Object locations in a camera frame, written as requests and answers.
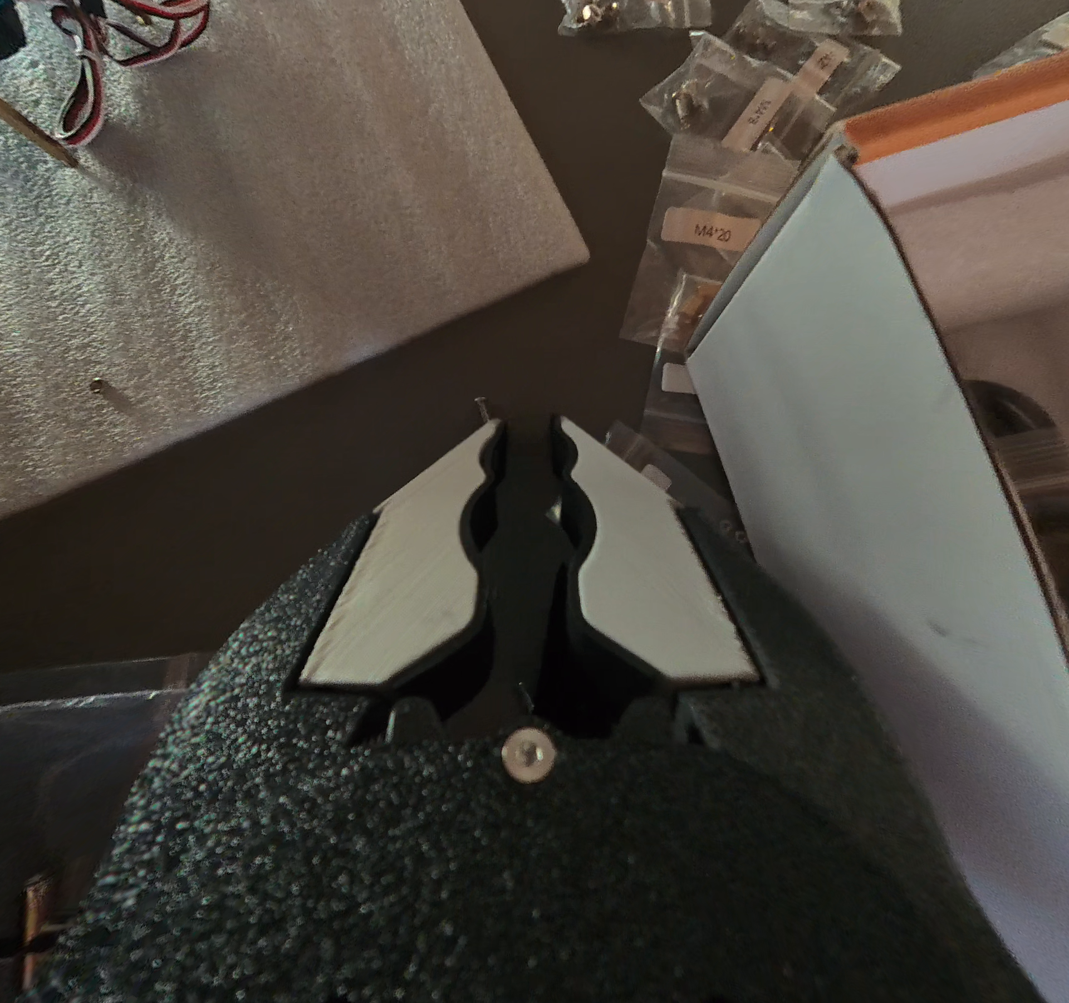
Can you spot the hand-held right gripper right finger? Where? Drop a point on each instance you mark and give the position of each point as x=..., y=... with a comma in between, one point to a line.
x=660, y=594

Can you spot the pale grey foam sheet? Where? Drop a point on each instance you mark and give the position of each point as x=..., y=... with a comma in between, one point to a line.
x=292, y=226

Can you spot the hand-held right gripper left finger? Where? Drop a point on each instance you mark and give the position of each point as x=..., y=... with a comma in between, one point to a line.
x=401, y=594

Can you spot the orange white kit box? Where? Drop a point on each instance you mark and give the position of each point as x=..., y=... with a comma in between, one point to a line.
x=818, y=435

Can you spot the group of clear screw bags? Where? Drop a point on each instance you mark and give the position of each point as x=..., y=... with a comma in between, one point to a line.
x=735, y=218

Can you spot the dark grey desk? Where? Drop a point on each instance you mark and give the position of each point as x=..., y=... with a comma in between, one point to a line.
x=250, y=568

